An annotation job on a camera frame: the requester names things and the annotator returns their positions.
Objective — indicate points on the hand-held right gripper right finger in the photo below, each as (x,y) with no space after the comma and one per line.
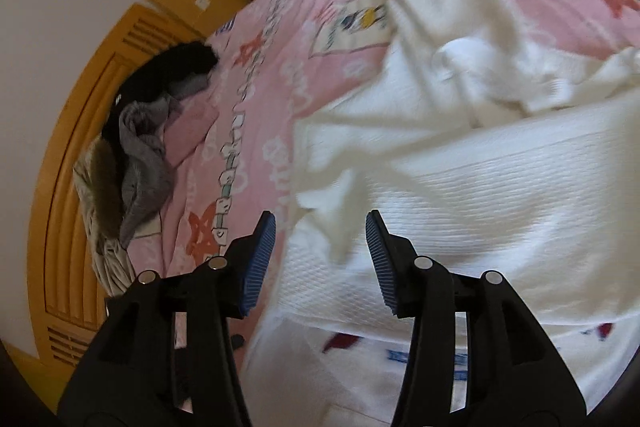
(381,257)

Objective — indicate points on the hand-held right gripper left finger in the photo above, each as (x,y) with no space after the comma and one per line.
(257,257)

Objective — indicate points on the white knit sweater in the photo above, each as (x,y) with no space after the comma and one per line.
(450,187)

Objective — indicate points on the grey garment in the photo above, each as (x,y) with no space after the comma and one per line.
(142,167)

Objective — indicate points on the pink garment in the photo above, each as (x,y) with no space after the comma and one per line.
(190,127)

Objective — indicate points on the beige fur-trimmed coat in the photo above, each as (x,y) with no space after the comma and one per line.
(100,197)

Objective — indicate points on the pink printed bed sheet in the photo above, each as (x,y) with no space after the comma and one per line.
(280,72)

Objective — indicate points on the white wall switch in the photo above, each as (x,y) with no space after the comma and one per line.
(202,1)

